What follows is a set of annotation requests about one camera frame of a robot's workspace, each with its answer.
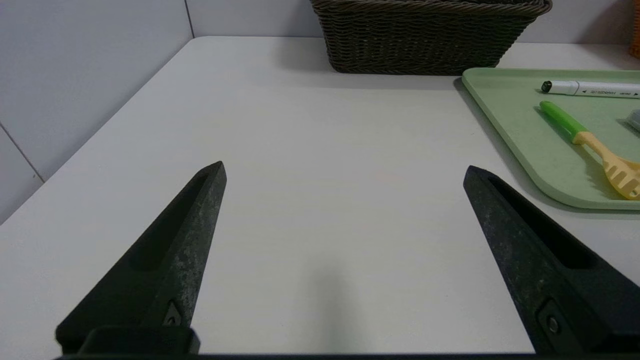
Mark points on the light green plastic tray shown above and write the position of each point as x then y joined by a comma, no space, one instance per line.
520,130

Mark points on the clear plastic pencil lead case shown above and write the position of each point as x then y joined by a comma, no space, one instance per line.
636,120

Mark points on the dark brown wicker basket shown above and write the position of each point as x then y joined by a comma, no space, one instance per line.
425,40

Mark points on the orange wicker basket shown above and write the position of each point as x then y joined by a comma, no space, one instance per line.
636,30

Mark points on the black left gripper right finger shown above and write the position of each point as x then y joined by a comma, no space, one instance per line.
540,270

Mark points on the green yellow pasta spoon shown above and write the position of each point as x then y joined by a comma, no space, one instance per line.
565,122

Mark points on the white marker pen black caps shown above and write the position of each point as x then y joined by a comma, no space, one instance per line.
590,90

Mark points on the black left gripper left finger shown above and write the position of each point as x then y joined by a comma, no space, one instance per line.
165,270

